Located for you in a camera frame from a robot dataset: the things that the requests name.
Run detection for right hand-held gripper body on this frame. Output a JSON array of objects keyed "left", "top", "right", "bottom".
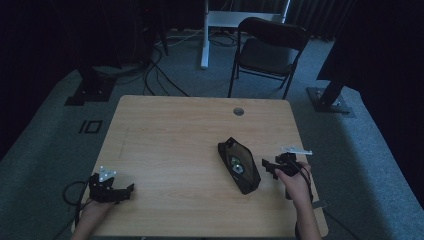
[{"left": 274, "top": 144, "right": 314, "bottom": 178}]

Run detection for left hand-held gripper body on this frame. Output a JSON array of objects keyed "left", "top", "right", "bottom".
[{"left": 87, "top": 165, "right": 127, "bottom": 204}]

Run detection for person's left hand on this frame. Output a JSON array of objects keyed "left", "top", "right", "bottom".
[{"left": 79, "top": 199, "right": 116, "bottom": 223}]

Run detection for person's right hand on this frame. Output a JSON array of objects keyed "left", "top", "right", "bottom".
[{"left": 274, "top": 161, "right": 313, "bottom": 202}]

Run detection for black folding chair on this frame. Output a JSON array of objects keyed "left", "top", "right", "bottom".
[{"left": 227, "top": 16, "right": 311, "bottom": 101}]

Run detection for dark curtain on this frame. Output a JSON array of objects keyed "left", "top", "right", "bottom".
[{"left": 288, "top": 0, "right": 358, "bottom": 42}]

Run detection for dark equipment tower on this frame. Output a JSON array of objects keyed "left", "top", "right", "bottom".
[{"left": 131, "top": 0, "right": 169, "bottom": 66}]

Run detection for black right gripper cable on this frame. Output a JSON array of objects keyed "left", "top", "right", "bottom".
[{"left": 290, "top": 161, "right": 315, "bottom": 240}]

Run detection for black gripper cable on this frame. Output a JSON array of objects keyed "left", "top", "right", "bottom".
[
  {"left": 62, "top": 180, "right": 92, "bottom": 231},
  {"left": 290, "top": 161, "right": 315, "bottom": 240}
]

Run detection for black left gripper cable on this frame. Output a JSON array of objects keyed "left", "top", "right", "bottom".
[{"left": 62, "top": 180, "right": 92, "bottom": 231}]

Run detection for black stand with base plate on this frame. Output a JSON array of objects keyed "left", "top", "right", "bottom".
[
  {"left": 306, "top": 75, "right": 356, "bottom": 119},
  {"left": 64, "top": 64, "right": 118, "bottom": 107}
]

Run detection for black floor cables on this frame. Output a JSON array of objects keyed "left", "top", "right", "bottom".
[{"left": 142, "top": 33, "right": 192, "bottom": 98}]

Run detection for white metal desk frame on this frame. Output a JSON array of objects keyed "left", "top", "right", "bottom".
[{"left": 200, "top": 0, "right": 292, "bottom": 70}]

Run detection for white floor cable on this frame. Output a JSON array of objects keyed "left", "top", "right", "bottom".
[{"left": 155, "top": 28, "right": 205, "bottom": 48}]

